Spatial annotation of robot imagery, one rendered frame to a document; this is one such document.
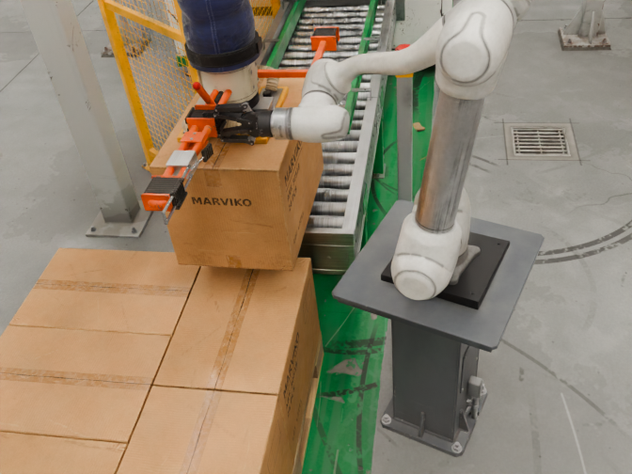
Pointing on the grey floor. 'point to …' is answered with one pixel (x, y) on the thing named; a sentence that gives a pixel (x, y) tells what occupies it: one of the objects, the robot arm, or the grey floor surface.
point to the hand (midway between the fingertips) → (204, 123)
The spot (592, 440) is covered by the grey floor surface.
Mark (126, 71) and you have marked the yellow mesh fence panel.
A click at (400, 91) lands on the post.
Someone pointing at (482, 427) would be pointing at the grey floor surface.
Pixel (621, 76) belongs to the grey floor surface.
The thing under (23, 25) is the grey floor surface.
